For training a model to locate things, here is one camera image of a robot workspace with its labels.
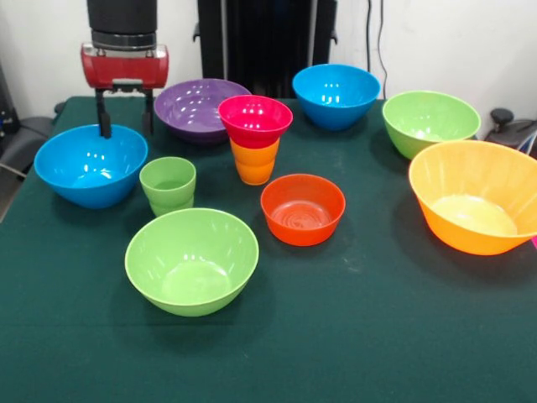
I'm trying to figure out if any green plastic cup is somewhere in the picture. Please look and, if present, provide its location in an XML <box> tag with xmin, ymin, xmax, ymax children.
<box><xmin>139</xmin><ymin>156</ymin><xmax>197</xmax><ymax>217</ymax></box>

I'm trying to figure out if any dark grey chair base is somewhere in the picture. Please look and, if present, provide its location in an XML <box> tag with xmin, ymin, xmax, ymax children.
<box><xmin>0</xmin><ymin>115</ymin><xmax>55</xmax><ymax>177</ymax></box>
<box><xmin>484</xmin><ymin>107</ymin><xmax>537</xmax><ymax>159</ymax></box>

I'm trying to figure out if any red-orange plastic bowl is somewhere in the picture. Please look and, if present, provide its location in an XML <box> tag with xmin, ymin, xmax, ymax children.
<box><xmin>260</xmin><ymin>173</ymin><xmax>347</xmax><ymax>247</ymax></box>

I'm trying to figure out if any blue plastic bowl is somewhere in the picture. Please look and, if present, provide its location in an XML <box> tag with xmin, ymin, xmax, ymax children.
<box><xmin>34</xmin><ymin>123</ymin><xmax>149</xmax><ymax>210</ymax></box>
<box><xmin>292</xmin><ymin>63</ymin><xmax>382</xmax><ymax>132</ymax></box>

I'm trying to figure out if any green plastic bowl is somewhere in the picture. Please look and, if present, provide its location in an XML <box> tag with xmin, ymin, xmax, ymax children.
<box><xmin>382</xmin><ymin>90</ymin><xmax>482</xmax><ymax>160</ymax></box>
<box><xmin>124</xmin><ymin>207</ymin><xmax>260</xmax><ymax>317</ymax></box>

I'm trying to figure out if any pink plastic bowl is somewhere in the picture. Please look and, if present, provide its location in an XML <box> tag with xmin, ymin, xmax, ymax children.
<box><xmin>217</xmin><ymin>94</ymin><xmax>294</xmax><ymax>149</ymax></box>

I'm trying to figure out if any dark green table cloth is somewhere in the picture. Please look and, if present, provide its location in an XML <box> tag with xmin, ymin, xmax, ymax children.
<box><xmin>0</xmin><ymin>96</ymin><xmax>537</xmax><ymax>403</ymax></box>

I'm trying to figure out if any black wall cable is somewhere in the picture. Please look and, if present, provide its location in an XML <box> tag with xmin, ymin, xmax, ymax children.
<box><xmin>377</xmin><ymin>0</ymin><xmax>389</xmax><ymax>101</ymax></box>
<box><xmin>365</xmin><ymin>0</ymin><xmax>375</xmax><ymax>73</ymax></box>

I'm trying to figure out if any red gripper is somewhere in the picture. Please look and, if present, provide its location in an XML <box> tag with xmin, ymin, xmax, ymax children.
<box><xmin>81</xmin><ymin>42</ymin><xmax>170</xmax><ymax>140</ymax></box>

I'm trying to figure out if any orange plastic cup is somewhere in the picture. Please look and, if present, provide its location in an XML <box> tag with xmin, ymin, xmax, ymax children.
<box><xmin>229</xmin><ymin>137</ymin><xmax>281</xmax><ymax>186</ymax></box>

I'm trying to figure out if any large orange plastic bowl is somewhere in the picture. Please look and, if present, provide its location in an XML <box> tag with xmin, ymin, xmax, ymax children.
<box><xmin>409</xmin><ymin>139</ymin><xmax>537</xmax><ymax>256</ymax></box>

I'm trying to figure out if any purple plastic bowl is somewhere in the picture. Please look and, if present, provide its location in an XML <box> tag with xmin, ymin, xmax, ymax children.
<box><xmin>153</xmin><ymin>78</ymin><xmax>253</xmax><ymax>146</ymax></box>

